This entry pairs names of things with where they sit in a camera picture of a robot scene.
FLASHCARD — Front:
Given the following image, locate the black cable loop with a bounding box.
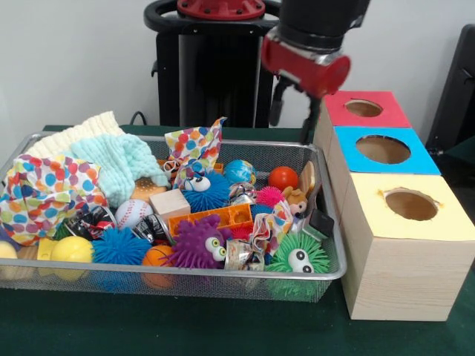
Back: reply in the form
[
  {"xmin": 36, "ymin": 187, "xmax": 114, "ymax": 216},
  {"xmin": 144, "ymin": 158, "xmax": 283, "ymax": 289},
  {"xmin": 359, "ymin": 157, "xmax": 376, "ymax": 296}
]
[{"xmin": 128, "ymin": 110, "xmax": 149, "ymax": 127}]

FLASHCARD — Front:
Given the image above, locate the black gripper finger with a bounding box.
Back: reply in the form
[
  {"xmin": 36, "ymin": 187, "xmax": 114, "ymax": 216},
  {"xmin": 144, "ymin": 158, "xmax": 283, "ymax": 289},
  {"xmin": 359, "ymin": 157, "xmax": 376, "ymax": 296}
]
[
  {"xmin": 299, "ymin": 91, "xmax": 322, "ymax": 145},
  {"xmin": 269, "ymin": 77, "xmax": 287, "ymax": 127}
]

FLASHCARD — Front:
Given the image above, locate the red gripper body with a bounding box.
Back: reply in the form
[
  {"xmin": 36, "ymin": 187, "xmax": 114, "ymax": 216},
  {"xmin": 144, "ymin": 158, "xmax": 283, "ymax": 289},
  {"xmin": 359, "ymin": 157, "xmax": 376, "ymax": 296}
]
[{"xmin": 261, "ymin": 32, "xmax": 352, "ymax": 98}]

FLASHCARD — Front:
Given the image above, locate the wire mesh bin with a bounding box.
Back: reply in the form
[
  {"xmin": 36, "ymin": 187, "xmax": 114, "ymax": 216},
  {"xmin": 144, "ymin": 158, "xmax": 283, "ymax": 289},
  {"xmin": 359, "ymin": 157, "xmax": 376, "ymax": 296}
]
[{"xmin": 0, "ymin": 132, "xmax": 348, "ymax": 303}]

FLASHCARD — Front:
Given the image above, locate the dark green tablecloth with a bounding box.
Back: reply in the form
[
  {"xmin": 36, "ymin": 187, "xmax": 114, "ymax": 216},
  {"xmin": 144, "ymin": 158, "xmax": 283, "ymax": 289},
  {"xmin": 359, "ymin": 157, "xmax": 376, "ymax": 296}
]
[
  {"xmin": 0, "ymin": 125, "xmax": 475, "ymax": 356},
  {"xmin": 439, "ymin": 139, "xmax": 475, "ymax": 177}
]

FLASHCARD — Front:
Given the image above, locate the blue spiky ball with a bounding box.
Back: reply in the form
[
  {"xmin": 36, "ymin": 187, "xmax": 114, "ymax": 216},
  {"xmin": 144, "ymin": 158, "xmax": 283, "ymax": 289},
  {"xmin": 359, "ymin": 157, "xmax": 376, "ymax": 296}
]
[{"xmin": 180, "ymin": 171, "xmax": 231, "ymax": 214}]

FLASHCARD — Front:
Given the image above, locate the small brown plush monkey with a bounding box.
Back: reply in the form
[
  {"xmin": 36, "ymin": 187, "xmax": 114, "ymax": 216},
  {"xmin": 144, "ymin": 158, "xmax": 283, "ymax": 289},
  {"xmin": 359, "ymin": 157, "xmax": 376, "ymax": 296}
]
[{"xmin": 281, "ymin": 185, "xmax": 309, "ymax": 219}]

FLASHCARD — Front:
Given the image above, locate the polka dot paper napkin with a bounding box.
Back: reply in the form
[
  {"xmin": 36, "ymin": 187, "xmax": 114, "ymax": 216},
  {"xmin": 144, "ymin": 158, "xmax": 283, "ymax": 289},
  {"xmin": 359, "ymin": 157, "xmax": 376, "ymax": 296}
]
[{"xmin": 164, "ymin": 117, "xmax": 227, "ymax": 190}]

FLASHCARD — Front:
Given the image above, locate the mint green cloth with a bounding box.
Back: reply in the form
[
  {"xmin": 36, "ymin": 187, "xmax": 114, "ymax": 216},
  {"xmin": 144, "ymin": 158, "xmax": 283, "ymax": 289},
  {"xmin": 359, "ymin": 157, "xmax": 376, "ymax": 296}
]
[{"xmin": 70, "ymin": 133, "xmax": 171, "ymax": 207}]

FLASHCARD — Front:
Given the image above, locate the crushed black can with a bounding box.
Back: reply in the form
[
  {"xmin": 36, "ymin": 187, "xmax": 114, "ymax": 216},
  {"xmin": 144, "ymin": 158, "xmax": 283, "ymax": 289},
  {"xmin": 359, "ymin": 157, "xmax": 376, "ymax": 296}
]
[{"xmin": 132, "ymin": 214, "xmax": 174, "ymax": 245}]

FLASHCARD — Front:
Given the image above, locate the globe print ball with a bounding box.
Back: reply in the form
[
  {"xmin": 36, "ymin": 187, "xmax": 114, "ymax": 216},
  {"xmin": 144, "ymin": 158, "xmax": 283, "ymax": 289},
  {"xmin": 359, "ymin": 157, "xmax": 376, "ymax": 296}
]
[{"xmin": 223, "ymin": 159, "xmax": 258, "ymax": 186}]

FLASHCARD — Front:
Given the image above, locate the green spiky toy with eyes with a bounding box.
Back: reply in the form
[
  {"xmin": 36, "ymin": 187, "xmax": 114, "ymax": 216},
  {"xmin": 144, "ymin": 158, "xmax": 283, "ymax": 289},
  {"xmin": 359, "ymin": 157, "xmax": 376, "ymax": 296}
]
[{"xmin": 265, "ymin": 233, "xmax": 330, "ymax": 274}]

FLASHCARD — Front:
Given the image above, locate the crushed silver can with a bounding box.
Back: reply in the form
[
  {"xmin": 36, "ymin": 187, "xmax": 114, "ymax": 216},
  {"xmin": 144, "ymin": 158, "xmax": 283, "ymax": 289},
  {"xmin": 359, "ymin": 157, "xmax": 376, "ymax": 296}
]
[{"xmin": 65, "ymin": 205, "xmax": 117, "ymax": 241}]

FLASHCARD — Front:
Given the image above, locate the cream knitted cloth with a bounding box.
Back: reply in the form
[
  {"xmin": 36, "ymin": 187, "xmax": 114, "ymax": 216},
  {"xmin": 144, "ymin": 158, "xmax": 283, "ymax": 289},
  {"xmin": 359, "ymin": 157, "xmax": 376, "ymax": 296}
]
[{"xmin": 25, "ymin": 111, "xmax": 125, "ymax": 159}]

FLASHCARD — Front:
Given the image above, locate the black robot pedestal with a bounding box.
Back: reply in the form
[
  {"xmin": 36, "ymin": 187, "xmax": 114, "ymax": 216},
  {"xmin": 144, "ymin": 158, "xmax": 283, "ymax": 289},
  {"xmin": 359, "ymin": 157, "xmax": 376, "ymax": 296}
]
[{"xmin": 143, "ymin": 0, "xmax": 285, "ymax": 129}]

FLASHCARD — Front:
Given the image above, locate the purple spiky toy with eyes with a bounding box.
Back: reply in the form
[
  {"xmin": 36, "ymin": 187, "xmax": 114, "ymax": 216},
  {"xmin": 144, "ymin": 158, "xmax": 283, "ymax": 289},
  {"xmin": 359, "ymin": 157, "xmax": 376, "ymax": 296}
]
[{"xmin": 170, "ymin": 214, "xmax": 233, "ymax": 270}]

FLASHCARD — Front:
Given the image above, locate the red rubber ball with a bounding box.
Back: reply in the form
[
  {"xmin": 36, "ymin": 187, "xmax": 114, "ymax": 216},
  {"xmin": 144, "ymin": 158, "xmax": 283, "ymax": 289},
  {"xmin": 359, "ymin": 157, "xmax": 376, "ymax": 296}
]
[{"xmin": 267, "ymin": 165, "xmax": 300, "ymax": 192}]

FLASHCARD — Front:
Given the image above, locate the wooden three-hole box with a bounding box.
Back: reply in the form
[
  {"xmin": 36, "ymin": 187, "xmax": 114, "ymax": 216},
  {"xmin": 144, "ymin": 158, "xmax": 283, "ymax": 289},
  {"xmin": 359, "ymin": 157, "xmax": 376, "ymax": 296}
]
[{"xmin": 313, "ymin": 89, "xmax": 475, "ymax": 322}]

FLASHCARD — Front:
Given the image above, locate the yellow smiley ball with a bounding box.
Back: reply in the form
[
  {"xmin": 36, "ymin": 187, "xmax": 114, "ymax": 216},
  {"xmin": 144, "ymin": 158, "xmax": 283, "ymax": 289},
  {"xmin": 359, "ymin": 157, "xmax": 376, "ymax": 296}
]
[{"xmin": 50, "ymin": 236, "xmax": 94, "ymax": 263}]

